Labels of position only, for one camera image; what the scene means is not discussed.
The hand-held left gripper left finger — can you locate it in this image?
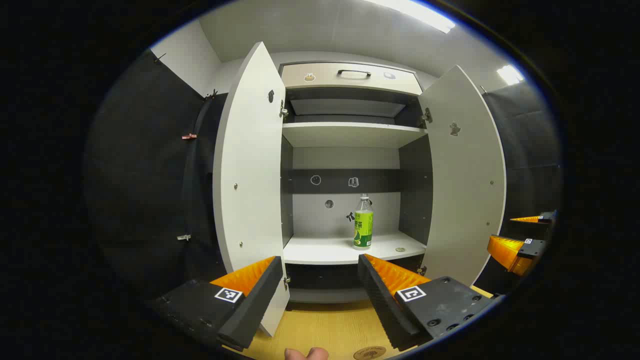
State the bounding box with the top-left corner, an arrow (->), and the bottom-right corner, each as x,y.
150,256 -> 284,352

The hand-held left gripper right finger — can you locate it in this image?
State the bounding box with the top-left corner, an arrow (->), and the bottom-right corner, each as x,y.
357,254 -> 501,351

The round brown coaster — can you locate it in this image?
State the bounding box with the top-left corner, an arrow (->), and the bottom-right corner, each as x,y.
353,346 -> 387,360

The white cabinet door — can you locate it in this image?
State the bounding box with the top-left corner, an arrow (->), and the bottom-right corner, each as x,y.
212,41 -> 291,337
417,65 -> 507,287

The green label clear bottle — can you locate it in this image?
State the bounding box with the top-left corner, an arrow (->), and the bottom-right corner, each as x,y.
352,194 -> 374,251

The grey white cabinet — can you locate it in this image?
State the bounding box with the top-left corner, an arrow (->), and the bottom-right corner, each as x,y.
277,50 -> 436,306

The white cabinet shelf board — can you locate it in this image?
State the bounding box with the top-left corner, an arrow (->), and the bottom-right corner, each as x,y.
282,122 -> 427,149

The beige cabinet drawer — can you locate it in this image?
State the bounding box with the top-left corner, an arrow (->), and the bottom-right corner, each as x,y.
280,62 -> 423,97

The black backdrop cloth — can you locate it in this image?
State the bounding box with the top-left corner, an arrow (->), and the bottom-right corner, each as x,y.
482,82 -> 563,296
85,50 -> 231,301

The small ceiling light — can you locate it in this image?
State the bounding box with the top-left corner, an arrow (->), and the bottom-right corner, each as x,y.
496,65 -> 524,86

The long ceiling light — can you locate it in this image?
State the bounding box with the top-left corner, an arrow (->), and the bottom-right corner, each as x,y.
365,0 -> 457,34

